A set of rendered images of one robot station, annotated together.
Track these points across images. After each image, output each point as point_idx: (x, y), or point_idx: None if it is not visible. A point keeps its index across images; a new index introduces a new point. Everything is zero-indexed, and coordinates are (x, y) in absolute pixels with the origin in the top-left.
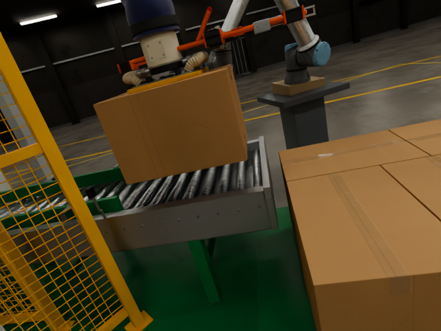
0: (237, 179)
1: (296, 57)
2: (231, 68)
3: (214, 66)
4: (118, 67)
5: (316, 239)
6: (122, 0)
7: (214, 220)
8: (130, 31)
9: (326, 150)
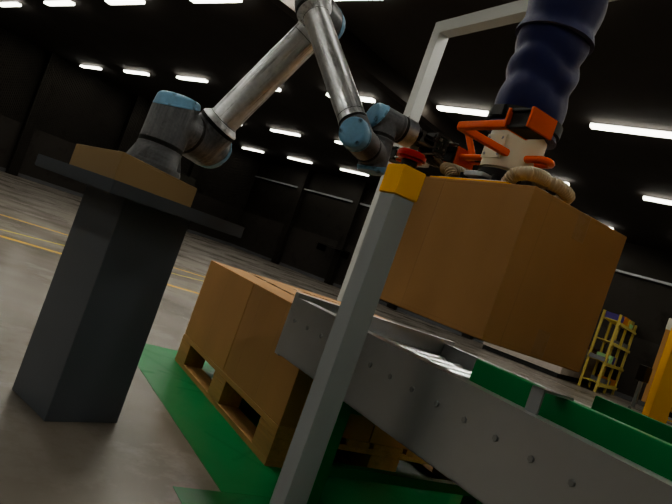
0: (420, 354)
1: (203, 136)
2: None
3: (382, 156)
4: (554, 128)
5: None
6: (570, 93)
7: None
8: (561, 133)
9: None
